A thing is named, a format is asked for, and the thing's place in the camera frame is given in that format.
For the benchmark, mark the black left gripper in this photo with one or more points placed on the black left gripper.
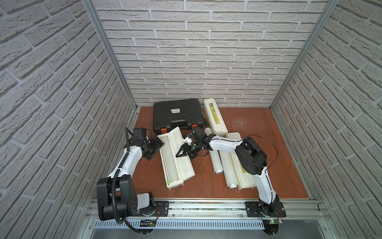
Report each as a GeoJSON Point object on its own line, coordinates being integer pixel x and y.
{"type": "Point", "coordinates": [153, 146]}

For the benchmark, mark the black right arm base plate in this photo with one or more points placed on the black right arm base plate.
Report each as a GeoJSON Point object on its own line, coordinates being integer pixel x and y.
{"type": "Point", "coordinates": [263, 210]}

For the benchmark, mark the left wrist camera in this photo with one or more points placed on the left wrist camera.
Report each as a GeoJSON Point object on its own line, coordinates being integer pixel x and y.
{"type": "Point", "coordinates": [139, 134]}

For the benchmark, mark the aluminium corner post right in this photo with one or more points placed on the aluminium corner post right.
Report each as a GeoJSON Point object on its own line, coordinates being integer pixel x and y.
{"type": "Point", "coordinates": [317, 29]}

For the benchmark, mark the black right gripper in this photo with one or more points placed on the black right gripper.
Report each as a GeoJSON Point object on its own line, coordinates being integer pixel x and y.
{"type": "Point", "coordinates": [184, 152]}

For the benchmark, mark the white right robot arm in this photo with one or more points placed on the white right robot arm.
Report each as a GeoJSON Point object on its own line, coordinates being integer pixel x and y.
{"type": "Point", "coordinates": [251, 156]}

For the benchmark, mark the aluminium corner post left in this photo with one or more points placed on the aluminium corner post left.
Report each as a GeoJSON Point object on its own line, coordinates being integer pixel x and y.
{"type": "Point", "coordinates": [96, 21]}

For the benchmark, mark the cream dispenser with lid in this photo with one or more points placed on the cream dispenser with lid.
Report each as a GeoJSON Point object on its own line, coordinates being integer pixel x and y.
{"type": "Point", "coordinates": [176, 169]}

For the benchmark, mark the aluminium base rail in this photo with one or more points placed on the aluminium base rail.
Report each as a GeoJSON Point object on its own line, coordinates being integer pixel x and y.
{"type": "Point", "coordinates": [211, 214]}

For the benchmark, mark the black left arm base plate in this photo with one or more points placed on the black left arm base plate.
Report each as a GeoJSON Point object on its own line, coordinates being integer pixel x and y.
{"type": "Point", "coordinates": [151, 210]}

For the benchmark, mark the white plastic wrap roll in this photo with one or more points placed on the white plastic wrap roll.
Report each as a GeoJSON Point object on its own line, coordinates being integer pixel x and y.
{"type": "Point", "coordinates": [214, 155]}
{"type": "Point", "coordinates": [228, 170]}

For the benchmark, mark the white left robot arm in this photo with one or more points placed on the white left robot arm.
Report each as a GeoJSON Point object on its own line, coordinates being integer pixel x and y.
{"type": "Point", "coordinates": [116, 195]}

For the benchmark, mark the black plastic tool case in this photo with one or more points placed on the black plastic tool case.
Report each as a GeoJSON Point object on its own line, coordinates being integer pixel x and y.
{"type": "Point", "coordinates": [185, 114]}

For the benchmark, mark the aluminium corner post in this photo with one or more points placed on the aluminium corner post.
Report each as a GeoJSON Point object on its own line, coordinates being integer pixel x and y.
{"type": "Point", "coordinates": [96, 21]}
{"type": "Point", "coordinates": [317, 29]}

